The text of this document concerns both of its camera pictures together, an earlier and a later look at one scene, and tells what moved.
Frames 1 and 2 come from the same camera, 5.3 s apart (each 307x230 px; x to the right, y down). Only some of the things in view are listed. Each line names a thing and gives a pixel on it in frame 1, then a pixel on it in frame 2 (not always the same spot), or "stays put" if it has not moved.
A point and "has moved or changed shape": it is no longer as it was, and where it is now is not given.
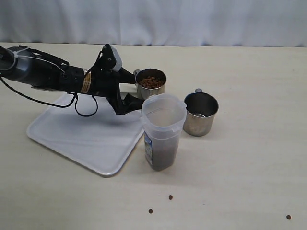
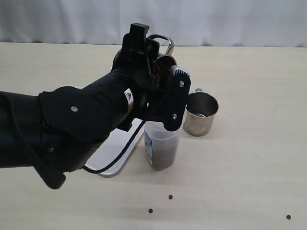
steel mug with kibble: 149,82 has moved or changed shape
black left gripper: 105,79 to 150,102
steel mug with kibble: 201,108 stays put
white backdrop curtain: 228,23 stays put
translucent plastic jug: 162,116 stays put
